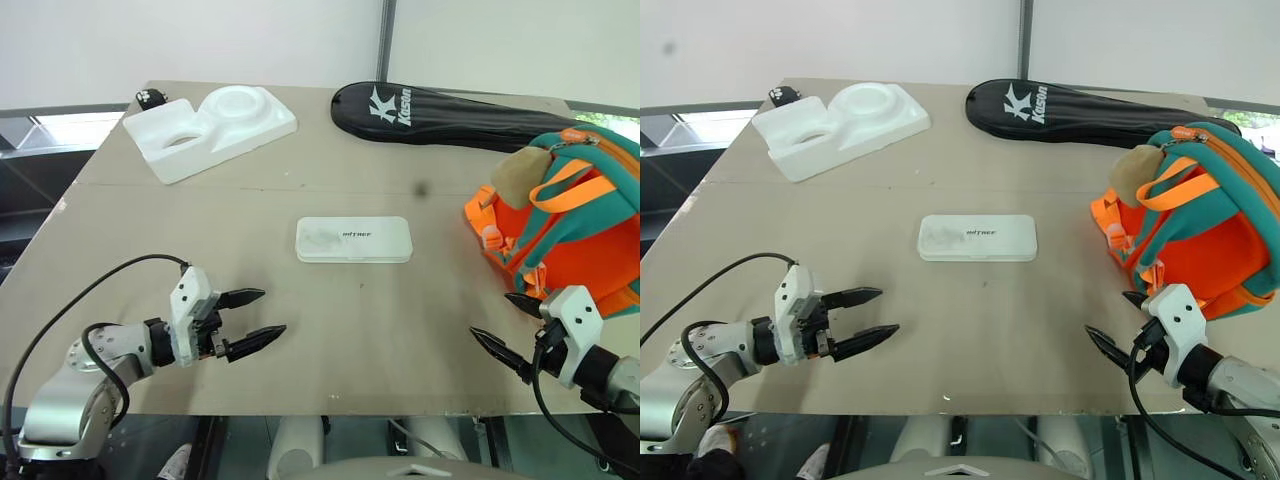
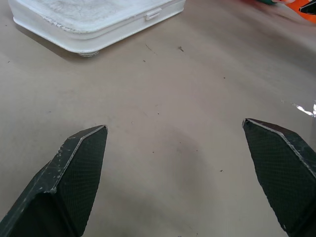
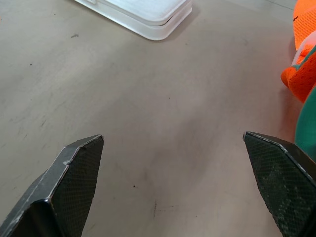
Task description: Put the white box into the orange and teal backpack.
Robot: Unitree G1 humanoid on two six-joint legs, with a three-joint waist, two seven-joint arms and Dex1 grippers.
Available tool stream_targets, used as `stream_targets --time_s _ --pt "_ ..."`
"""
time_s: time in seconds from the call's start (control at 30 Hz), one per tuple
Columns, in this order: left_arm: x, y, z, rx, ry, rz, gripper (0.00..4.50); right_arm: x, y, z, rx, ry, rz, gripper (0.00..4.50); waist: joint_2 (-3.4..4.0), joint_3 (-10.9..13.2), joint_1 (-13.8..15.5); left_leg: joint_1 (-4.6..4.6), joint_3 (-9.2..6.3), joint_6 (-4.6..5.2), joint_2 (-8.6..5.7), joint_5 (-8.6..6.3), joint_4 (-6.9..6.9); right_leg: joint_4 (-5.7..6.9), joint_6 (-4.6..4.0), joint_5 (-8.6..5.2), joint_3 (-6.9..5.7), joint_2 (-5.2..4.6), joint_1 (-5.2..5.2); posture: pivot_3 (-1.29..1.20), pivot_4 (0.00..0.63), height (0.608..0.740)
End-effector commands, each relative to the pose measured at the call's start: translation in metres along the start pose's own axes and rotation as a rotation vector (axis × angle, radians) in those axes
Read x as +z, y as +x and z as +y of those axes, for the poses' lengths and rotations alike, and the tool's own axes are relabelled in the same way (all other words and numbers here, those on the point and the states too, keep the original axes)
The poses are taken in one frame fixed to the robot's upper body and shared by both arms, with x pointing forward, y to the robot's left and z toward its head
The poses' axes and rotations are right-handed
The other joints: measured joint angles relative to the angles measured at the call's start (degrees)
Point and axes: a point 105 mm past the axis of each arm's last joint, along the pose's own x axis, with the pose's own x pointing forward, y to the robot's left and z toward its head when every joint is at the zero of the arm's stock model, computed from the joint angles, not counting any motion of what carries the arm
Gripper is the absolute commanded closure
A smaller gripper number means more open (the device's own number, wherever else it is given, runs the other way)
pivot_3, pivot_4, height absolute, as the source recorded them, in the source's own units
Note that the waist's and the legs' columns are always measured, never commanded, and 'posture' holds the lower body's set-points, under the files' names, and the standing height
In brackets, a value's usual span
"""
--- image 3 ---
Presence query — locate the white plastic tray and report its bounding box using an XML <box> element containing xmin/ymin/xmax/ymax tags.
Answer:
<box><xmin>73</xmin><ymin>0</ymin><xmax>193</xmax><ymax>41</ymax></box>

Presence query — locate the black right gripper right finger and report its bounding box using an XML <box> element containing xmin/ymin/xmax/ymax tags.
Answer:
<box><xmin>242</xmin><ymin>131</ymin><xmax>316</xmax><ymax>237</ymax></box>

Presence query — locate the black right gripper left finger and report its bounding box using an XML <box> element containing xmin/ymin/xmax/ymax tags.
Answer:
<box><xmin>0</xmin><ymin>134</ymin><xmax>104</xmax><ymax>237</ymax></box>

